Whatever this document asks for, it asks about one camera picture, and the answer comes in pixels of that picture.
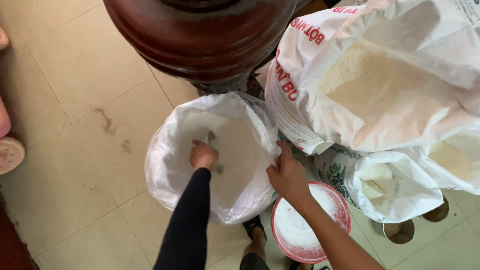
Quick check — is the person's right hand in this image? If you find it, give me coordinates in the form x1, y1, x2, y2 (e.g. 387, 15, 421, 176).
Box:
266, 141, 313, 203

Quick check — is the person's left hand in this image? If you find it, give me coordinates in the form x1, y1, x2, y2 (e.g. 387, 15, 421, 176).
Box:
189, 139, 220, 172

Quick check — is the red plastic bucket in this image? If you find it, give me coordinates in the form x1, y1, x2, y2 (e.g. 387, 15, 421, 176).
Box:
271, 181, 352, 265

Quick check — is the clear plastic flour bag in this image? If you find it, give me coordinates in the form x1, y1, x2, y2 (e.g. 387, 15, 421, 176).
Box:
144, 91, 283, 226

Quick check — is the white green-print sack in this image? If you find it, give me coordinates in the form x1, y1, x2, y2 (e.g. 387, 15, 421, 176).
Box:
314, 144, 361, 209

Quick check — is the dark red floor mat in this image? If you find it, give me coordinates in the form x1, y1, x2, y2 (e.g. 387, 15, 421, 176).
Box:
0, 193, 40, 270

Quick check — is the steel cup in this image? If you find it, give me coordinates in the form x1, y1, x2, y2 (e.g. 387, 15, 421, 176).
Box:
371, 218, 416, 245
420, 196, 451, 223

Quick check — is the large white red-print sack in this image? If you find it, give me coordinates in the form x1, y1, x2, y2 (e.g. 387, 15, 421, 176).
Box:
264, 0, 480, 155

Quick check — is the dark red wooden table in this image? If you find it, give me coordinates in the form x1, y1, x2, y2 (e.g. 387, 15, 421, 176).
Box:
102, 0, 299, 97

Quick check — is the beige flour mass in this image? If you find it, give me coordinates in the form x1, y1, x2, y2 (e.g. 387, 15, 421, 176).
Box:
318, 37, 443, 117

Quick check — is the black sandal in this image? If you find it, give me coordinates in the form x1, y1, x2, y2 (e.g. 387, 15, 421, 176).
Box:
239, 215, 271, 270

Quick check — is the white flour heap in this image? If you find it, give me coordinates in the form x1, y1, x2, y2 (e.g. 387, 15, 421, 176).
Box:
178, 112, 263, 209

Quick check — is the white plastic bag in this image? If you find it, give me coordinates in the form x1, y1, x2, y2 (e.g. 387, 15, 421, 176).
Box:
344, 150, 445, 224

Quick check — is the white sack of beige flour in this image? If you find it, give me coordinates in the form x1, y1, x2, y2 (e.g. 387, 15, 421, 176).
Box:
417, 122, 480, 196

